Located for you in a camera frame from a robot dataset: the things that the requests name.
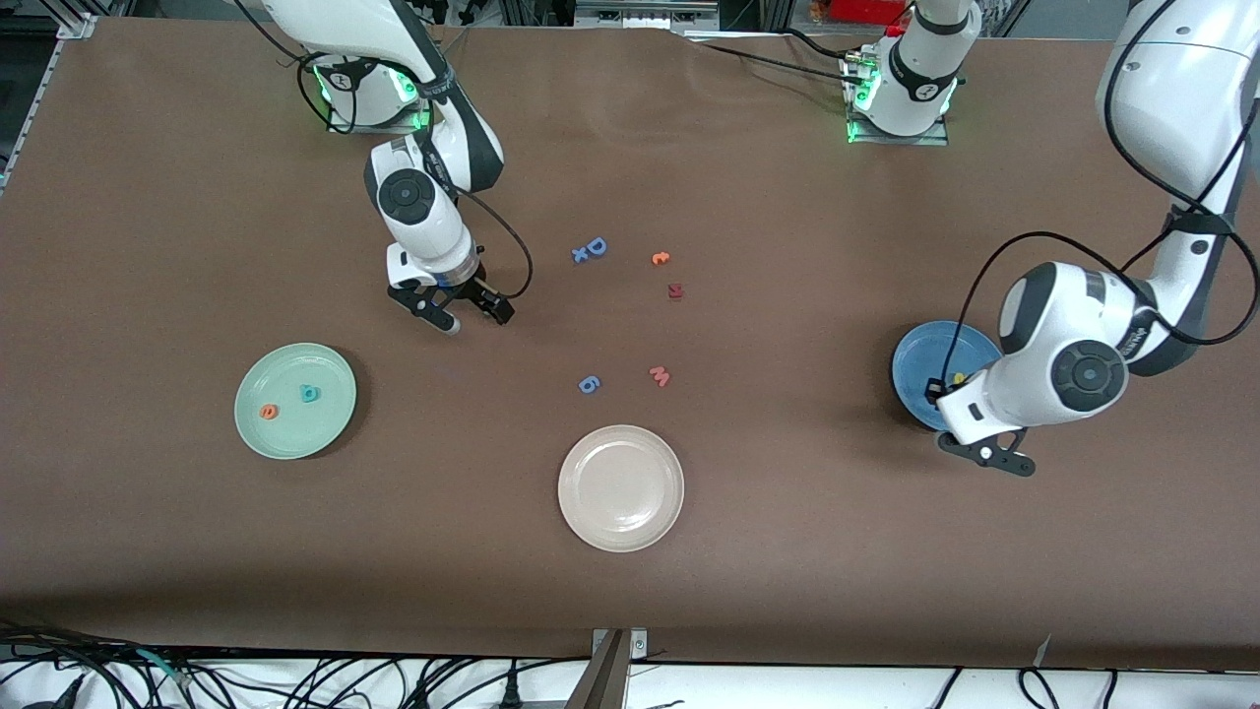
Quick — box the blue plate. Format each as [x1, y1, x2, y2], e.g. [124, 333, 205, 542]
[892, 321, 1005, 432]

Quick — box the black looped cable under table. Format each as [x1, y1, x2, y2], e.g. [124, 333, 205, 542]
[1019, 668, 1074, 709]

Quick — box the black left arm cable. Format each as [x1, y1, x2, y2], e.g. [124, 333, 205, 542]
[930, 0, 1260, 405]

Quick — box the grey metal frame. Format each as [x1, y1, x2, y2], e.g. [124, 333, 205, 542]
[576, 0, 720, 32]

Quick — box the metal table edge bracket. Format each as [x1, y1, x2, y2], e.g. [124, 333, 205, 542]
[566, 627, 649, 709]

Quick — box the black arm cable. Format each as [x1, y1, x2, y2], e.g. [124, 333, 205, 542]
[930, 0, 1260, 405]
[295, 49, 535, 299]

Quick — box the beige plate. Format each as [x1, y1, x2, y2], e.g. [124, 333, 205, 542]
[557, 424, 685, 553]

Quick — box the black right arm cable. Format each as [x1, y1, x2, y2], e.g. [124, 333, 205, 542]
[295, 49, 535, 299]

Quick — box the brown table cover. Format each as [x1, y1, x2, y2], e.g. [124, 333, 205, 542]
[0, 15, 1260, 673]

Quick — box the teal cable under table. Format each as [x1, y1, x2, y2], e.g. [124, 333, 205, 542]
[138, 648, 193, 687]

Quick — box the black cable on table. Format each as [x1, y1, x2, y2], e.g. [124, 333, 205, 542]
[689, 28, 867, 80]

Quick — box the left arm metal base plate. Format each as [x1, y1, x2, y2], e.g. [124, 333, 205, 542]
[845, 51, 952, 147]

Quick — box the green plate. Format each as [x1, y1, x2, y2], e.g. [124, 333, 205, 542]
[234, 343, 357, 461]

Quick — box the aluminium table side rail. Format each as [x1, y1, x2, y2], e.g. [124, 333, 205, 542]
[0, 14, 96, 193]

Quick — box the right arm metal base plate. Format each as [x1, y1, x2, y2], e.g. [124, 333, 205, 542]
[325, 59, 436, 134]

